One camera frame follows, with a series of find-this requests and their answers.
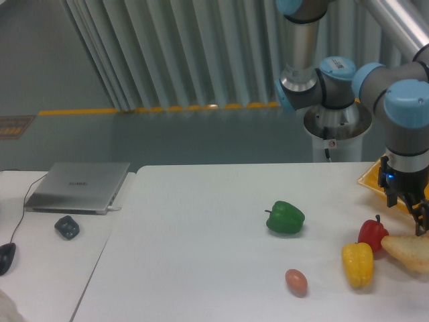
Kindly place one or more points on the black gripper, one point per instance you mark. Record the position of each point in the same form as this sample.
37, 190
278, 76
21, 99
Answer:
409, 187

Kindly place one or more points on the yellow bell pepper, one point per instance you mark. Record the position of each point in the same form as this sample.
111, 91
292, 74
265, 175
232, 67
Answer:
358, 264

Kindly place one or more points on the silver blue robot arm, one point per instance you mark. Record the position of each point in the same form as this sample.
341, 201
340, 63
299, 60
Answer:
398, 97

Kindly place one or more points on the red bell pepper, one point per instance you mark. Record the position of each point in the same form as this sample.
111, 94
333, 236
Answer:
372, 232

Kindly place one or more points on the green bell pepper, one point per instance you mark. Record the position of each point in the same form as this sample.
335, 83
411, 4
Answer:
284, 218

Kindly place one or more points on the yellow plastic basket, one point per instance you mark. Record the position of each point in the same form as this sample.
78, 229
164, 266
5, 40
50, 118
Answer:
370, 180

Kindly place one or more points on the toast bread slice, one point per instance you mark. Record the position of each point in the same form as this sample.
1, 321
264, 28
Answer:
410, 250

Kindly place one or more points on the brown egg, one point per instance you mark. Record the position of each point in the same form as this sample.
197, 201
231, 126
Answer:
296, 282

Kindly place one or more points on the silver closed laptop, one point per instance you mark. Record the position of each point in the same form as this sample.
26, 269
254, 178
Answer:
79, 188

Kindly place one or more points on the small black plastic holder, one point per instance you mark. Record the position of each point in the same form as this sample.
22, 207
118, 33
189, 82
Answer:
67, 227

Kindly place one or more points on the black computer mouse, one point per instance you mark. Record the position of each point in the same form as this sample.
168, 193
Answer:
7, 254

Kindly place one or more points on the white cloth corner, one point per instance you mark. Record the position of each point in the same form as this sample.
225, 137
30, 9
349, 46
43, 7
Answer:
9, 312

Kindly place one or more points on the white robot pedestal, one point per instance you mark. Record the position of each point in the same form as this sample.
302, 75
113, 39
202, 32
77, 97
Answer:
337, 135

